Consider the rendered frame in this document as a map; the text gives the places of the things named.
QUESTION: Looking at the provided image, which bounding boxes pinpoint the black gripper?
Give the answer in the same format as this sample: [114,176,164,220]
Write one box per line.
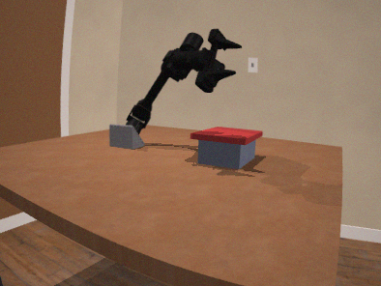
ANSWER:
[185,29,242,93]

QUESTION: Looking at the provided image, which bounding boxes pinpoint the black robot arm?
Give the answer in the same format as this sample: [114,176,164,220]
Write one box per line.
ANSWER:
[126,33,225,134]

